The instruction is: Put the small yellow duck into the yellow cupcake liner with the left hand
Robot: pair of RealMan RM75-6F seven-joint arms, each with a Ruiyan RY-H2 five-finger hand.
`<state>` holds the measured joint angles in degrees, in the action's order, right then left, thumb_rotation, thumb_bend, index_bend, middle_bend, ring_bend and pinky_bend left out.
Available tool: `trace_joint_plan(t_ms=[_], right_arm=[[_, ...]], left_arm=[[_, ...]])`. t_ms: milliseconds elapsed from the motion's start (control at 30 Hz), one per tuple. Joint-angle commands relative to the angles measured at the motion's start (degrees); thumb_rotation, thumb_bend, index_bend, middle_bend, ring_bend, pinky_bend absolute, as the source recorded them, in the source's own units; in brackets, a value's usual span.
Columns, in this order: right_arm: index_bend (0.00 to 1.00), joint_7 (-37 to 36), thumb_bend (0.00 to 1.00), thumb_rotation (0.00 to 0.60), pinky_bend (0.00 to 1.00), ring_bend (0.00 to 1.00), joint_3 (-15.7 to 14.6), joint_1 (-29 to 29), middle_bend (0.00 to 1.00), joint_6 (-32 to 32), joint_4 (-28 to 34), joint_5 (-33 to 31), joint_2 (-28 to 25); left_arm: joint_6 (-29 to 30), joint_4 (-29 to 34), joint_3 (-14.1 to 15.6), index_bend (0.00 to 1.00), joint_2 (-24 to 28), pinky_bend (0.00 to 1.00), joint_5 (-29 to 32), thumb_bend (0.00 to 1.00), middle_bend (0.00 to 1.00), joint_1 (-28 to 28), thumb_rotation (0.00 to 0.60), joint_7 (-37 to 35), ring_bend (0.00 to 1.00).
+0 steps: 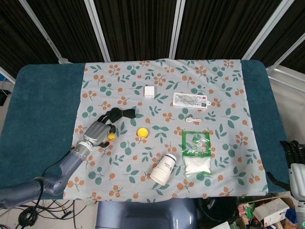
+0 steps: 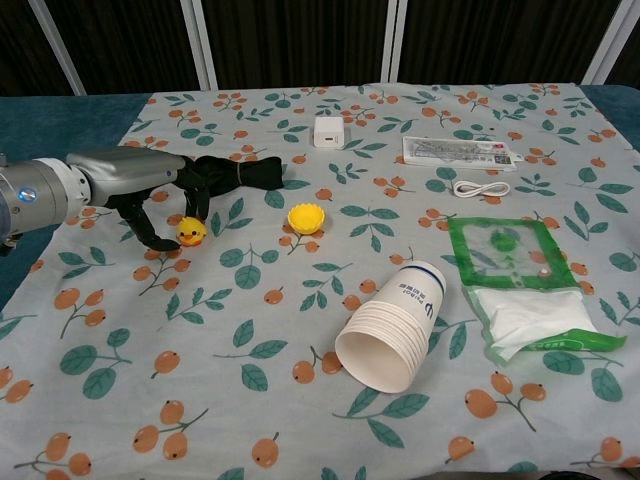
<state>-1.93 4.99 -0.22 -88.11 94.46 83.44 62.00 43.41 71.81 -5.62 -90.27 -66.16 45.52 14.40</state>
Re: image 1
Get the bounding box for white coiled cable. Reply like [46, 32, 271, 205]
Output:
[185, 116, 202, 125]

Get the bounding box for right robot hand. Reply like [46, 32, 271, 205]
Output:
[266, 140, 305, 198]

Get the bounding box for black trash bag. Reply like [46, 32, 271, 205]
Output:
[196, 197, 239, 225]

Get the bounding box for teal table cover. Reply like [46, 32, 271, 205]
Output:
[0, 59, 291, 200]

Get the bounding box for floral tablecloth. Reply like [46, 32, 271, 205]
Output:
[62, 58, 269, 203]

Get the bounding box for black floor cables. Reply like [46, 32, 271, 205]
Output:
[14, 199, 87, 226]

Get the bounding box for green-edged clear plastic bag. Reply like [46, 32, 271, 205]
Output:
[181, 130, 212, 158]

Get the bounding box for white power adapter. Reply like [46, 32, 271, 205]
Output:
[143, 84, 155, 99]

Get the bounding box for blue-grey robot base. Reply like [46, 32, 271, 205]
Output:
[95, 198, 198, 229]

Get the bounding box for white powder bag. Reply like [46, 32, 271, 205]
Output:
[183, 156, 212, 177]

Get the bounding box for white cardboard box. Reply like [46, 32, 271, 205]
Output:
[253, 198, 290, 225]

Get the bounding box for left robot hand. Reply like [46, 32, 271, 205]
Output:
[82, 114, 117, 148]

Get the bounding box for stack of paper cups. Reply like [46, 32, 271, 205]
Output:
[149, 153, 177, 186]

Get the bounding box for white printed packet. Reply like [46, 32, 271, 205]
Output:
[172, 92, 211, 110]

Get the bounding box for black fabric bundle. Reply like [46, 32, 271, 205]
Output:
[105, 107, 137, 123]

